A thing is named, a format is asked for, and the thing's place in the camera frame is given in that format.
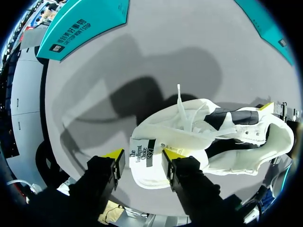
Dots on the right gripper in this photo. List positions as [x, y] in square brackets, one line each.
[297, 134]

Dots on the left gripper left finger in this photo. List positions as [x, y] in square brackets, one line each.
[104, 170]

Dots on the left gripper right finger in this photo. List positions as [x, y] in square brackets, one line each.
[187, 175]

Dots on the white and black shoe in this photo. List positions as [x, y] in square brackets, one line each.
[189, 137]

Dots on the teal box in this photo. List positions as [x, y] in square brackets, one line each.
[267, 21]
[82, 26]

